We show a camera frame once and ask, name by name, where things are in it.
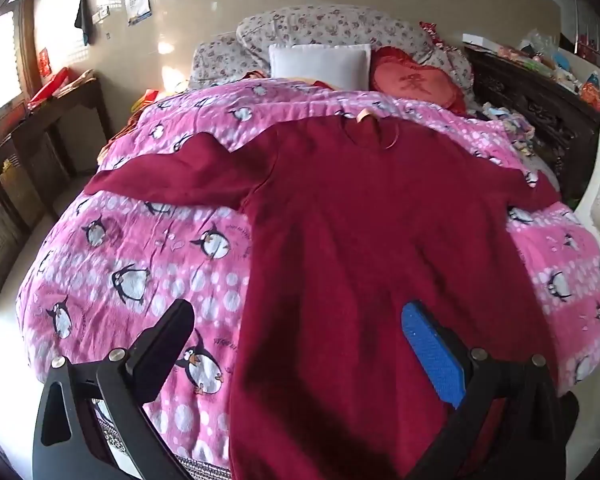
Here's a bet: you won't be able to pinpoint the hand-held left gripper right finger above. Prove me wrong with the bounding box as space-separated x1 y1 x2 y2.
401 301 581 480

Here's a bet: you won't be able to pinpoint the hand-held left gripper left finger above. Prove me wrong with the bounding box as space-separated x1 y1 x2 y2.
31 299 197 480

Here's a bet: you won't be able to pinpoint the dark red knit sweater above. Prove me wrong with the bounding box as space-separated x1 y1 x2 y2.
84 110 563 480

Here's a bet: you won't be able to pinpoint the pile of colourful clothes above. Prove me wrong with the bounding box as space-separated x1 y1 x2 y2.
472 102 538 158

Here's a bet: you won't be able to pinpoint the pink penguin print blanket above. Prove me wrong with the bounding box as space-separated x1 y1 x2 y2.
17 77 600 480

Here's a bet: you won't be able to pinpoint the red and yellow bag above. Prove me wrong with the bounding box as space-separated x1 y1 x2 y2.
130 89 163 113

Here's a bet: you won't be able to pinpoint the wooden side table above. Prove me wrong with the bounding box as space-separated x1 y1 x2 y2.
0 72 113 233

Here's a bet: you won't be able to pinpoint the dark carved wooden headboard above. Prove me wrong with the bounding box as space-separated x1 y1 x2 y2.
462 45 600 206

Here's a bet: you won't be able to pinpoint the red heart-shaped cushion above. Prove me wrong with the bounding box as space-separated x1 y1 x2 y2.
370 46 468 113

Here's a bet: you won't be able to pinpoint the red flat box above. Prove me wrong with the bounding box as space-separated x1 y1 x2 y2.
27 66 72 106

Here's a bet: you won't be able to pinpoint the white pillow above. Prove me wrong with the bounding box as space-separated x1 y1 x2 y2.
269 43 372 92

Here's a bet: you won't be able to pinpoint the pile of assorted packets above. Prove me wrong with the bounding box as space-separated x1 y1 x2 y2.
497 30 600 111

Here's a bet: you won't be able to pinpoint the wooden framed window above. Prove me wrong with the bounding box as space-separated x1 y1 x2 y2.
0 0 37 126

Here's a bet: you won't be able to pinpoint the floral grey pillows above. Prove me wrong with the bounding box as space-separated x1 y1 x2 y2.
187 4 476 106

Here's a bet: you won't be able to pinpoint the dark cloth on wall hook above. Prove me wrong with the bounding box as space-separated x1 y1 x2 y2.
74 0 93 46

